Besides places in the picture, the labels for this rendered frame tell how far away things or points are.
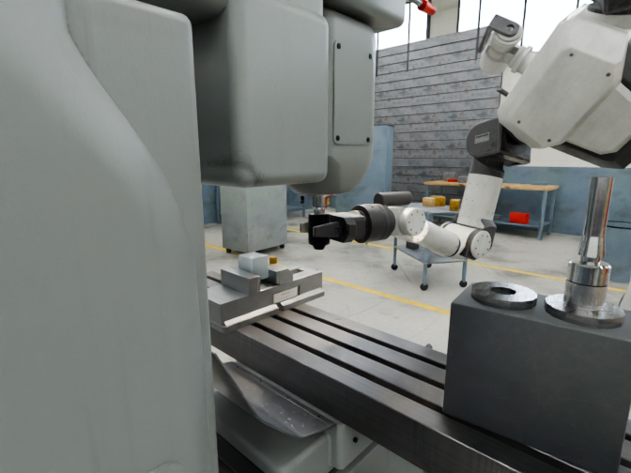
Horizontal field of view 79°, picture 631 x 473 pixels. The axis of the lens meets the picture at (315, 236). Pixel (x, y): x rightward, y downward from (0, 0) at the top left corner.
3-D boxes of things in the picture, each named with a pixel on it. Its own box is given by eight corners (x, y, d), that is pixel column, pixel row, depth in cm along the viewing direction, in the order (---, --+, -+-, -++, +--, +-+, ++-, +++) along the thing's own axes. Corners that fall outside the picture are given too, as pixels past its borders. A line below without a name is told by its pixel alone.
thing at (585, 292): (589, 299, 54) (594, 265, 53) (613, 312, 50) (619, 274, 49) (555, 298, 55) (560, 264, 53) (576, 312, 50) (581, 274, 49)
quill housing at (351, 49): (312, 187, 94) (312, 46, 88) (384, 191, 81) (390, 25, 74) (251, 191, 81) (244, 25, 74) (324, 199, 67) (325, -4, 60)
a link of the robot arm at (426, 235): (369, 226, 97) (404, 241, 105) (393, 229, 90) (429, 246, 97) (377, 202, 98) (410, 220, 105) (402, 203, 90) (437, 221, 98)
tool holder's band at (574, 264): (594, 265, 53) (595, 257, 53) (619, 274, 49) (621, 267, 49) (560, 264, 53) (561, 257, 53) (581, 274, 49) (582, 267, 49)
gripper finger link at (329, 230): (313, 223, 79) (337, 221, 82) (313, 238, 79) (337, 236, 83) (316, 224, 77) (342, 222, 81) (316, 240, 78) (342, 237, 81)
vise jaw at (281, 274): (264, 271, 112) (264, 258, 111) (293, 280, 103) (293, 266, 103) (247, 275, 108) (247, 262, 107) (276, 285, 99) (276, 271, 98)
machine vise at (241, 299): (291, 283, 123) (291, 250, 120) (326, 295, 112) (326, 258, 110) (191, 315, 98) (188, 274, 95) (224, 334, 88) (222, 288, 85)
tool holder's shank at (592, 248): (593, 259, 52) (606, 176, 50) (610, 265, 49) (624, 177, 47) (570, 258, 53) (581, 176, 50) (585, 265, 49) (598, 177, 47)
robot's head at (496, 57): (520, 65, 95) (489, 48, 97) (538, 35, 85) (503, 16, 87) (504, 84, 94) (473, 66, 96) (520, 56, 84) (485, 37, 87)
